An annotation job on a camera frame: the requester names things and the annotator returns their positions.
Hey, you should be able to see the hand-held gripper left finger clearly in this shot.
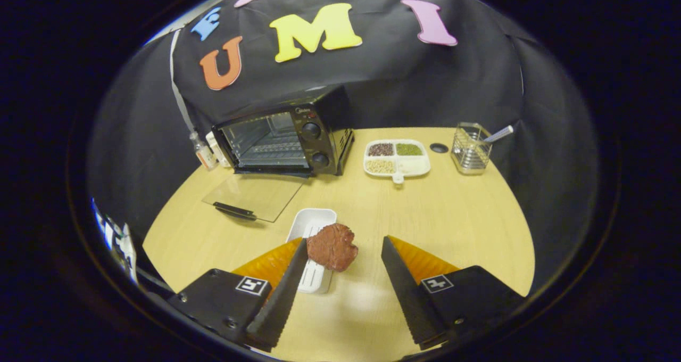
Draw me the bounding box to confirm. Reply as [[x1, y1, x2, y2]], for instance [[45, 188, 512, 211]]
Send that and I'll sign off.
[[168, 238, 309, 352]]

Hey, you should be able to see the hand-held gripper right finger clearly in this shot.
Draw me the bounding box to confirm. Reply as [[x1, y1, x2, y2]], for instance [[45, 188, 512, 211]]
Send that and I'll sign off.
[[381, 236, 525, 350]]

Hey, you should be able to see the brown meat piece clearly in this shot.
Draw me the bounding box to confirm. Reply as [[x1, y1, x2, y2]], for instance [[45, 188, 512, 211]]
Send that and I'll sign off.
[[307, 224, 359, 272]]

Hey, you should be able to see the black toaster oven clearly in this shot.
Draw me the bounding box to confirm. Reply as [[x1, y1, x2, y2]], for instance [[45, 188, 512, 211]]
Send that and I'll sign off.
[[202, 85, 355, 223]]

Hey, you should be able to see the white rectangular food tray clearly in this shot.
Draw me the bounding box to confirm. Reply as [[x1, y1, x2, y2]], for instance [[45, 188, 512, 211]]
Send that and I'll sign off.
[[286, 208, 337, 293]]

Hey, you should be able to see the white pop-up toaster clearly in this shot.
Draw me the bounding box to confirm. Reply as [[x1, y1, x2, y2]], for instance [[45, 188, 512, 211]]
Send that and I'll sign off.
[[206, 132, 230, 168]]

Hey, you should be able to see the white divided plate of beans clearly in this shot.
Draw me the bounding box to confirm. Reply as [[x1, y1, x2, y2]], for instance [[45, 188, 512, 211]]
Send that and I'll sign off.
[[363, 139, 431, 184]]

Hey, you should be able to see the small clear bottle orange label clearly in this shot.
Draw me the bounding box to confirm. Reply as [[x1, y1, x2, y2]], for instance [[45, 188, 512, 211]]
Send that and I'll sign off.
[[190, 132, 218, 171]]

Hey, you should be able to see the metal wire utensil holder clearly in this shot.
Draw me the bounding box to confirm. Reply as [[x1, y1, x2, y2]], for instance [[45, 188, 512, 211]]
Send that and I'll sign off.
[[451, 122, 493, 175]]

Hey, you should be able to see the utensil with pale handle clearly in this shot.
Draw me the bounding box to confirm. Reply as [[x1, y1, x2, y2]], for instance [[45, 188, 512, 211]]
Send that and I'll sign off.
[[481, 125, 514, 143]]

